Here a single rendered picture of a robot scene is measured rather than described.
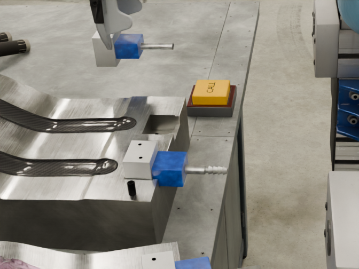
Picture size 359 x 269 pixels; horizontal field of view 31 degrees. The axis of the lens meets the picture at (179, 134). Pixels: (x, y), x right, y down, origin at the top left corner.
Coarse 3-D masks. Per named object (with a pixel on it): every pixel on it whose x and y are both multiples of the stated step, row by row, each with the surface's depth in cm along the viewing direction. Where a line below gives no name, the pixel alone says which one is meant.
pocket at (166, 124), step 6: (150, 120) 96; (156, 120) 96; (162, 120) 96; (168, 120) 96; (174, 120) 96; (150, 126) 96; (156, 126) 97; (162, 126) 97; (168, 126) 97; (174, 126) 96; (144, 132) 93; (150, 132) 97; (156, 132) 97; (162, 132) 96; (168, 132) 96; (174, 132) 94; (174, 138) 93
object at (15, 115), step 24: (24, 120) 98; (48, 120) 99; (72, 120) 98; (96, 120) 97; (120, 120) 96; (0, 168) 88; (24, 168) 89; (48, 168) 88; (72, 168) 88; (96, 168) 87
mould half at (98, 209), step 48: (0, 96) 99; (48, 96) 104; (144, 96) 101; (0, 144) 91; (48, 144) 93; (96, 144) 91; (0, 192) 84; (48, 192) 83; (96, 192) 81; (144, 192) 80; (0, 240) 87; (48, 240) 85; (96, 240) 84; (144, 240) 82
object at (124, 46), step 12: (96, 36) 106; (120, 36) 108; (132, 36) 108; (96, 48) 106; (120, 48) 106; (132, 48) 106; (144, 48) 107; (156, 48) 107; (168, 48) 106; (96, 60) 108; (108, 60) 107
